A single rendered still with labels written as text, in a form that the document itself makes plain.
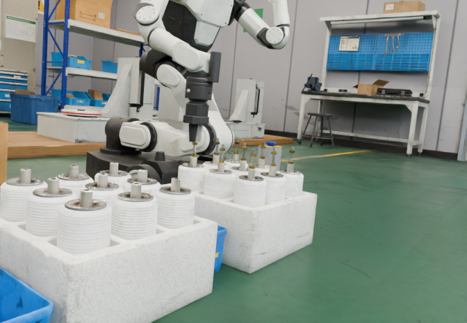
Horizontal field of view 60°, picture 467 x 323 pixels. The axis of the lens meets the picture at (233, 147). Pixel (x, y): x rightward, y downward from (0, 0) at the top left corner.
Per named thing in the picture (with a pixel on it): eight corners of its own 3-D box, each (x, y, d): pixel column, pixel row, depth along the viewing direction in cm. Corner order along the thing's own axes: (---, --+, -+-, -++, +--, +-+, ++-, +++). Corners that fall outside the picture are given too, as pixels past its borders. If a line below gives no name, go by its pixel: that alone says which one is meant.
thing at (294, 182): (276, 227, 135) (281, 174, 133) (267, 219, 145) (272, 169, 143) (302, 227, 138) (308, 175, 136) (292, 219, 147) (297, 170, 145)
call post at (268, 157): (251, 219, 166) (258, 145, 163) (260, 217, 172) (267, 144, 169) (265, 224, 162) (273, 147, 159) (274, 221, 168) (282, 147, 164)
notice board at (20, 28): (4, 37, 634) (5, 14, 630) (35, 42, 673) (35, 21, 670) (5, 37, 632) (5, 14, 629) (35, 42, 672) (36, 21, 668)
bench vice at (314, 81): (313, 92, 600) (315, 76, 597) (324, 93, 590) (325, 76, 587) (300, 90, 567) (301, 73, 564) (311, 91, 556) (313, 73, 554)
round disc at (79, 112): (53, 114, 325) (53, 107, 324) (86, 114, 349) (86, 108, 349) (74, 117, 307) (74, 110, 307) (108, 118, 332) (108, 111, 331)
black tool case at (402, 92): (379, 96, 567) (380, 89, 566) (412, 98, 547) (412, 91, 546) (375, 95, 537) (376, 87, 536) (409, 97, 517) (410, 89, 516)
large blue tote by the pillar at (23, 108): (7, 121, 526) (8, 92, 522) (37, 121, 561) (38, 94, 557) (30, 124, 500) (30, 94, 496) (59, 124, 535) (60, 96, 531)
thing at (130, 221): (98, 278, 86) (102, 195, 85) (133, 266, 94) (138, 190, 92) (126, 293, 81) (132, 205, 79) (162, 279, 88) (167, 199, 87)
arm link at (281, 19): (285, -2, 178) (290, 42, 179) (289, 5, 188) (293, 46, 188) (262, 3, 181) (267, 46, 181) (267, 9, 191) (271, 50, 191)
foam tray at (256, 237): (154, 237, 135) (158, 185, 133) (226, 217, 166) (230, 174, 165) (249, 274, 112) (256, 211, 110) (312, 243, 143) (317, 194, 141)
